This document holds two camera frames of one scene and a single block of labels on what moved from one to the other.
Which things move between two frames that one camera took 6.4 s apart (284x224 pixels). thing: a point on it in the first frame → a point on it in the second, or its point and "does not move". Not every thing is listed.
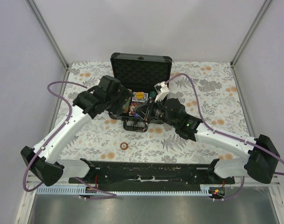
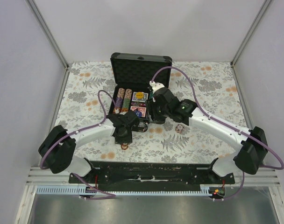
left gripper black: [123, 95] → [128, 139]
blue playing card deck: [143, 100] does not move
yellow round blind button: [139, 95] does not move
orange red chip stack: [124, 145] does not move
